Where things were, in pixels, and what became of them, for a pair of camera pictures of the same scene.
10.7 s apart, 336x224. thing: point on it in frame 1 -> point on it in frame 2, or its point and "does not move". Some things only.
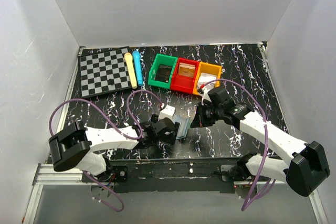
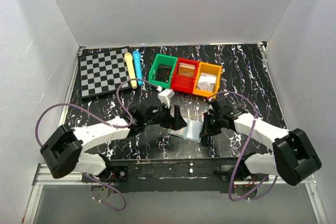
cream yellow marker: x=129 y=61 does not move
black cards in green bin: x=163 y=73 does not move
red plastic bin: x=183 y=83 does not move
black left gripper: x=169 y=138 -> x=176 y=123
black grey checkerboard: x=103 y=72 does not move
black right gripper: x=197 y=121 -> x=207 y=130
